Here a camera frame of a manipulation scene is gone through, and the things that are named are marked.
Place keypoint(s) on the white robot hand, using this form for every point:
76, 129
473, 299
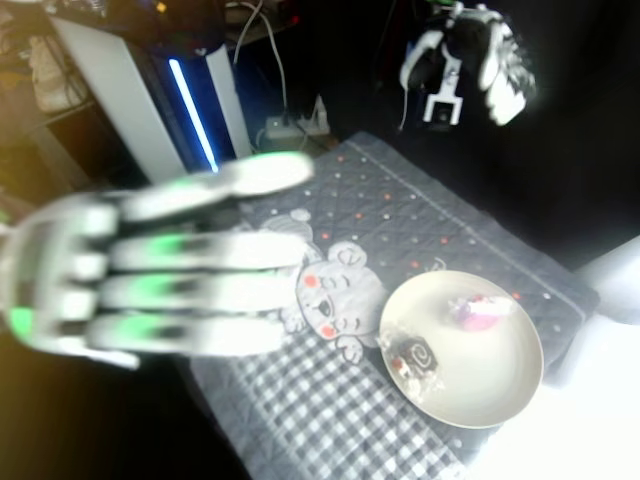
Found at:
510, 90
150, 290

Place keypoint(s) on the dark candy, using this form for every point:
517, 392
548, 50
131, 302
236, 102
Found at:
415, 355

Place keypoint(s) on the white bulky object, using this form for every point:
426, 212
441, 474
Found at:
615, 280

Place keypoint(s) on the pink candy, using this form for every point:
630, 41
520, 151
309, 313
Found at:
477, 312

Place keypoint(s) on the white tower with blue light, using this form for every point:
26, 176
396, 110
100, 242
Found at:
125, 100

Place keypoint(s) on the white fabric item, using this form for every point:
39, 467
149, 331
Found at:
50, 75

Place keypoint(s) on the grey quilt with printed bear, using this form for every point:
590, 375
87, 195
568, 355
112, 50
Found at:
350, 410

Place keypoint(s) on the white power strip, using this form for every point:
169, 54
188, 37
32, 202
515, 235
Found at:
280, 127

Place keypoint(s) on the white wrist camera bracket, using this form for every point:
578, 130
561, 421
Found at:
442, 107

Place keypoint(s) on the cream round plate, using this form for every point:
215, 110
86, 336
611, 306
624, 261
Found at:
490, 380

